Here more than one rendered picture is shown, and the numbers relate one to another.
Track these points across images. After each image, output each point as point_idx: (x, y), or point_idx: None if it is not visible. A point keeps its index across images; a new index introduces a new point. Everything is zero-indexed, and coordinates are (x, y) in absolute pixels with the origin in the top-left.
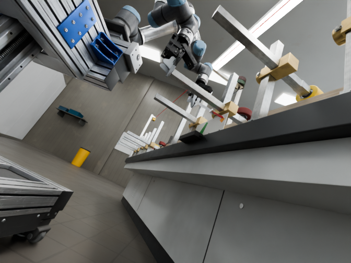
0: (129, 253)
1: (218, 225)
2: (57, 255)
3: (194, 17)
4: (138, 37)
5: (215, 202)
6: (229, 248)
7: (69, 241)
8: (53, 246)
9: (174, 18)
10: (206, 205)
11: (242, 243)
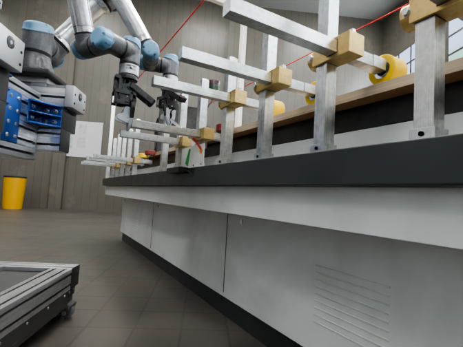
0: (158, 293)
1: (229, 242)
2: (96, 317)
3: (131, 42)
4: (60, 49)
5: (224, 222)
6: (238, 258)
7: (96, 306)
8: (86, 313)
9: (107, 54)
10: (217, 226)
11: (245, 251)
